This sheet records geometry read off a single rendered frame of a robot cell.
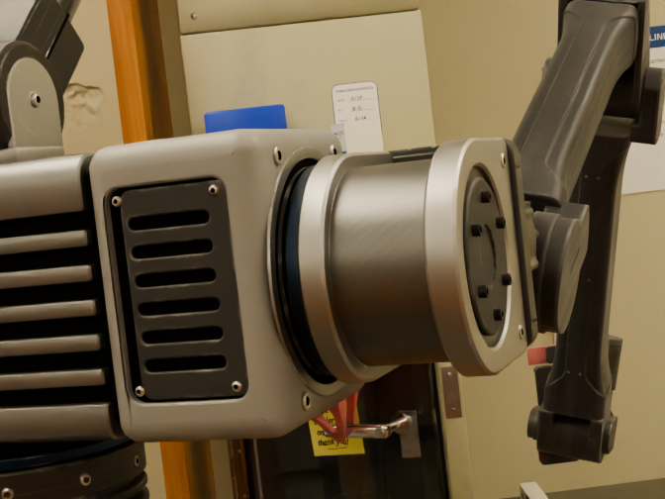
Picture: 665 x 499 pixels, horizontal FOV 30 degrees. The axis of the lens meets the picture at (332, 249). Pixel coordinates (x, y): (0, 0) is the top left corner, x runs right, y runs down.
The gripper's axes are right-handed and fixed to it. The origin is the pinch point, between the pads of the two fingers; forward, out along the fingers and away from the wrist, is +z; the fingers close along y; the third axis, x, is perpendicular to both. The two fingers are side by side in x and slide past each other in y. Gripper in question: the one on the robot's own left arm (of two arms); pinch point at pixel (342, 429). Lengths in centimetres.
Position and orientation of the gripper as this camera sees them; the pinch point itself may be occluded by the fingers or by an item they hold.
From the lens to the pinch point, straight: 150.6
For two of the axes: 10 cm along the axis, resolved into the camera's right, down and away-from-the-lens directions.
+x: 8.4, -0.7, -5.4
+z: 3.3, 8.5, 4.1
